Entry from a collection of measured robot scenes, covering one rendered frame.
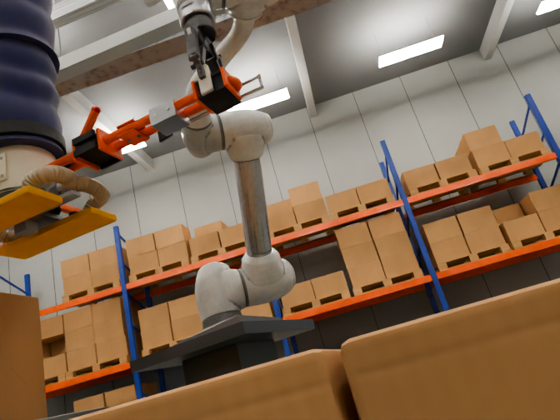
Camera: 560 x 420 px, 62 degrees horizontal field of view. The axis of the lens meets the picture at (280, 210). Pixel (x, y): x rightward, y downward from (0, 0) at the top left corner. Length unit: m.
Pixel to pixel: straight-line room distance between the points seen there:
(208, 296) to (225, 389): 1.64
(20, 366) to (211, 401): 1.30
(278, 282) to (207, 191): 8.94
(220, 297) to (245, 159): 0.52
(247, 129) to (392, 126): 9.09
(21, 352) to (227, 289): 0.72
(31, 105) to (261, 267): 0.94
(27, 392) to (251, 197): 0.91
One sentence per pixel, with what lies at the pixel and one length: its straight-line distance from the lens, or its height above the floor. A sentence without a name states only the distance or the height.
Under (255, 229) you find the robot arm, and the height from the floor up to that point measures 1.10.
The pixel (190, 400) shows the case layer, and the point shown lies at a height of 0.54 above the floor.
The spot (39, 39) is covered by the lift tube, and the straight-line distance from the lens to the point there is 1.58.
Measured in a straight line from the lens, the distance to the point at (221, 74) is 1.10.
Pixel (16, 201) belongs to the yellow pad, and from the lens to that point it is 1.20.
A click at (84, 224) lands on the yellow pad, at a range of 1.35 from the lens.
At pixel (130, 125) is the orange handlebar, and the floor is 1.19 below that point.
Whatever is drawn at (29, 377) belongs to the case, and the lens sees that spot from 1.47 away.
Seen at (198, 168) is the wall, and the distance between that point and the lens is 10.99.
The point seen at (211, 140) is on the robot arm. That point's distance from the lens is 1.65.
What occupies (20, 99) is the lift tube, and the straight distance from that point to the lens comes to 1.44.
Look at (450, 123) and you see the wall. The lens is 10.80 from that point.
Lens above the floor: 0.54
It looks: 20 degrees up
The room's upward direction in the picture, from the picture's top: 15 degrees counter-clockwise
